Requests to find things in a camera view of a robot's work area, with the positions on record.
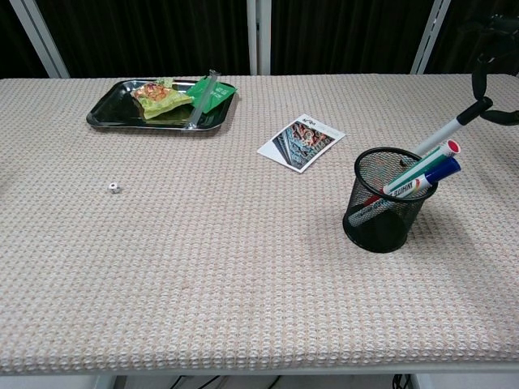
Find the slanted white frame post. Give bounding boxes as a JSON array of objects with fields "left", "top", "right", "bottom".
[
  {"left": 410, "top": 0, "right": 452, "bottom": 75},
  {"left": 8, "top": 0, "right": 71, "bottom": 79}
]

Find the clear plastic tube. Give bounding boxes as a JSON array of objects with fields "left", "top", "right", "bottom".
[{"left": 185, "top": 69, "right": 220, "bottom": 130}]

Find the green flat packet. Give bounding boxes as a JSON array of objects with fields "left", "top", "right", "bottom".
[{"left": 184, "top": 76, "right": 238, "bottom": 113}]

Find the beige woven tablecloth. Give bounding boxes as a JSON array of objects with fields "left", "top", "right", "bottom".
[{"left": 0, "top": 74, "right": 519, "bottom": 376}]

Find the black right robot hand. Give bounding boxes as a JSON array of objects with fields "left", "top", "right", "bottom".
[{"left": 471, "top": 14, "right": 519, "bottom": 126}]

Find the black mesh pen holder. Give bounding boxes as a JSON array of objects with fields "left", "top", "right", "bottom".
[{"left": 342, "top": 146, "right": 440, "bottom": 254}]

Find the printed photo postcard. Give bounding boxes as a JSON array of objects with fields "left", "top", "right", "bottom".
[{"left": 256, "top": 113, "right": 346, "bottom": 174}]

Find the yellow green snack bag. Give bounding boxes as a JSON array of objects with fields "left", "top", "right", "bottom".
[{"left": 130, "top": 76, "right": 194, "bottom": 121}]

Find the black curtain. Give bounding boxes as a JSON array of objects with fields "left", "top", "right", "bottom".
[{"left": 0, "top": 0, "right": 519, "bottom": 80}]

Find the red cap green marker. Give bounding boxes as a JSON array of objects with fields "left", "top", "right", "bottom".
[{"left": 356, "top": 139, "right": 463, "bottom": 208}]

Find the upright white frame post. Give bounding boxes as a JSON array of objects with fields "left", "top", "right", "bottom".
[{"left": 246, "top": 0, "right": 272, "bottom": 76}]

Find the black cap white marker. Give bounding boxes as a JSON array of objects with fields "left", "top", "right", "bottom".
[{"left": 412, "top": 96, "right": 495, "bottom": 157}]

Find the black serving tray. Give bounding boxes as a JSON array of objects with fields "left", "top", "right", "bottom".
[{"left": 85, "top": 79, "right": 238, "bottom": 133}]

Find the blue cap whiteboard marker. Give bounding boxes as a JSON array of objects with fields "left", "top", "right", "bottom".
[{"left": 347, "top": 156, "right": 462, "bottom": 228}]

